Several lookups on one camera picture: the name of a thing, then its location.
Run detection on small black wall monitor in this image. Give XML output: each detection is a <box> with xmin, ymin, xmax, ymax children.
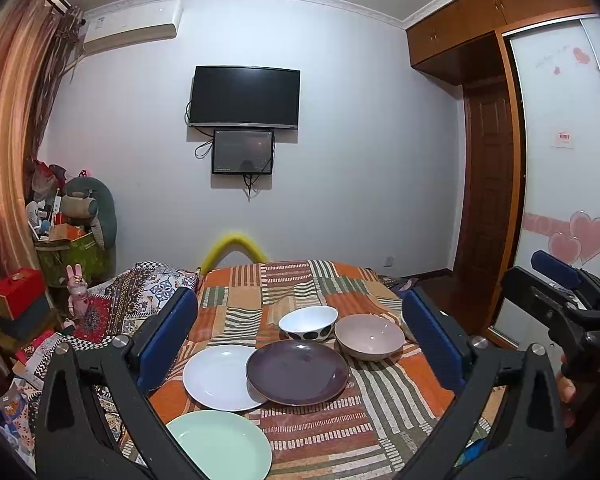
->
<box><xmin>212</xmin><ymin>129</ymin><xmax>274</xmax><ymax>176</ymax></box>

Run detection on white air conditioner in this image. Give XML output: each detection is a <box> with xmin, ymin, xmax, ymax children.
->
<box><xmin>83</xmin><ymin>0</ymin><xmax>183</xmax><ymax>55</ymax></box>

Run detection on dark brown side curtain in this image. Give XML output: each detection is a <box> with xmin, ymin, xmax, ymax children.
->
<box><xmin>24</xmin><ymin>6</ymin><xmax>83</xmax><ymax>162</ymax></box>

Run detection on grey plush toy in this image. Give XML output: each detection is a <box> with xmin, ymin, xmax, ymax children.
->
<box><xmin>60</xmin><ymin>177</ymin><xmax>117</xmax><ymax>252</ymax></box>

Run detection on pink rabbit figurine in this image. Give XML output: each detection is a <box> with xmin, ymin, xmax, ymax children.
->
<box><xmin>66</xmin><ymin>263</ymin><xmax>90</xmax><ymax>318</ymax></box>

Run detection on pink beige bowl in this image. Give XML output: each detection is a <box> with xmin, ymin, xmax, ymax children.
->
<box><xmin>335</xmin><ymin>314</ymin><xmax>406</xmax><ymax>362</ymax></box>

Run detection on white sliding wardrobe door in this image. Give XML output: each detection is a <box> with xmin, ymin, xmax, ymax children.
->
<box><xmin>492</xmin><ymin>14</ymin><xmax>600</xmax><ymax>346</ymax></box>

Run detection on green storage box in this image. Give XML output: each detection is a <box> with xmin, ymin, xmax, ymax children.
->
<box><xmin>34</xmin><ymin>233</ymin><xmax>112</xmax><ymax>287</ymax></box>

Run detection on black wall television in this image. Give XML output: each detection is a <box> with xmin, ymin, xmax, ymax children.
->
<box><xmin>186</xmin><ymin>65</ymin><xmax>300</xmax><ymax>129</ymax></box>

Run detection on patterned quilt blanket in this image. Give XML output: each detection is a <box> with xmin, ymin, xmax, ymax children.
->
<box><xmin>0</xmin><ymin>261</ymin><xmax>200</xmax><ymax>467</ymax></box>

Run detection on orange striped curtain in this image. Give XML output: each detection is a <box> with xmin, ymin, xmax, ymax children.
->
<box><xmin>0</xmin><ymin>0</ymin><xmax>60</xmax><ymax>375</ymax></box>

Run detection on red gift box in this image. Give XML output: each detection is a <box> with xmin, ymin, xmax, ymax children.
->
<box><xmin>0</xmin><ymin>268</ymin><xmax>45</xmax><ymax>320</ymax></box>

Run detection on mint green plate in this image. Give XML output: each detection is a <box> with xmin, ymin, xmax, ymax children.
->
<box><xmin>166</xmin><ymin>410</ymin><xmax>272</xmax><ymax>480</ymax></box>

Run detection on white plate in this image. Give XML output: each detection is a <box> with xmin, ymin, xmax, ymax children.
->
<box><xmin>182</xmin><ymin>344</ymin><xmax>266</xmax><ymax>413</ymax></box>

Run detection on person's right hand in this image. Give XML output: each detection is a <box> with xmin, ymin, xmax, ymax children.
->
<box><xmin>556</xmin><ymin>370</ymin><xmax>577</xmax><ymax>428</ymax></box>

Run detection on white bowl black dots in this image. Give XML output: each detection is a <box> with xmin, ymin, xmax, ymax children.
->
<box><xmin>278</xmin><ymin>306</ymin><xmax>339</xmax><ymax>342</ymax></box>

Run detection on dark purple plate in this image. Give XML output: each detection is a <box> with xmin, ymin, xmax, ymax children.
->
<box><xmin>246</xmin><ymin>340</ymin><xmax>350</xmax><ymax>408</ymax></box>

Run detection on striped patchwork tablecloth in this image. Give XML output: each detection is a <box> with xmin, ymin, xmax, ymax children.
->
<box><xmin>147</xmin><ymin>258</ymin><xmax>506</xmax><ymax>480</ymax></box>

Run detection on brown wooden door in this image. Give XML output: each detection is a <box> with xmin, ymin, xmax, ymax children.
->
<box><xmin>454</xmin><ymin>79</ymin><xmax>514</xmax><ymax>334</ymax></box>

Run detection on wooden overhead cabinet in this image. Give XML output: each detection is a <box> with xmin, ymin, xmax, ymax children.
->
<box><xmin>406</xmin><ymin>0</ymin><xmax>593</xmax><ymax>86</ymax></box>

